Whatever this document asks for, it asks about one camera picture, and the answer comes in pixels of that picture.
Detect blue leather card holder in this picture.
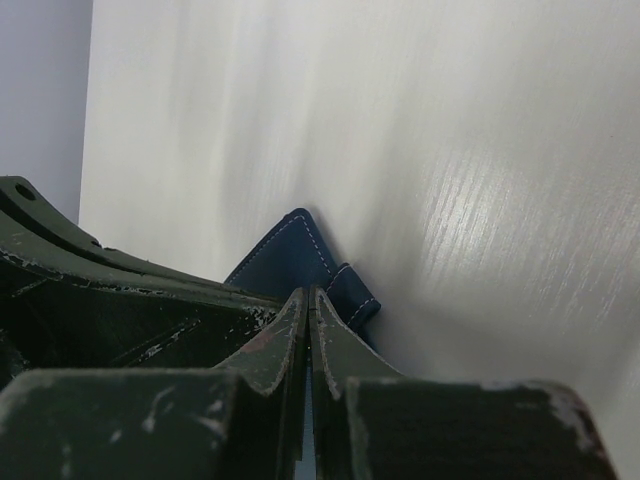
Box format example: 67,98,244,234
222,206,382,466

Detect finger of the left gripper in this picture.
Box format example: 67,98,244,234
1,176,282,383

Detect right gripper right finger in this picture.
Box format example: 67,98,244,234
308,287,617,479

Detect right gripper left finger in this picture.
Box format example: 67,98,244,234
1,288,307,479

